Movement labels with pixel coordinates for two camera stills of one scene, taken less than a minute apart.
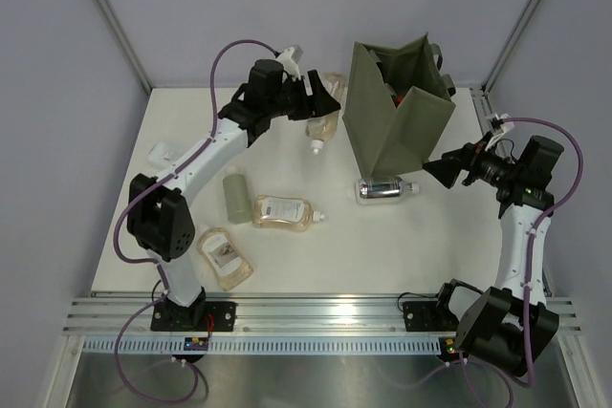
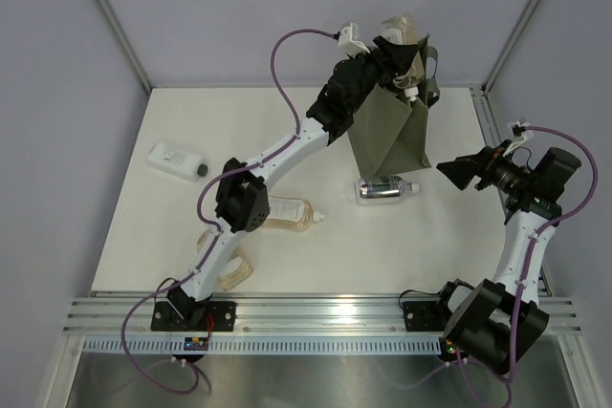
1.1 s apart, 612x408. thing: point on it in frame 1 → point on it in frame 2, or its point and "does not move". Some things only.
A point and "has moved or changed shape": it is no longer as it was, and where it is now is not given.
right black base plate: x=428 y=316 does not move
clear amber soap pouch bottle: x=322 y=128 has moved or changed shape
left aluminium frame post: x=112 y=18 does not move
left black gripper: x=316 y=104 → x=388 y=60
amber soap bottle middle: x=289 y=213 does not move
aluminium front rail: x=277 y=315 does not move
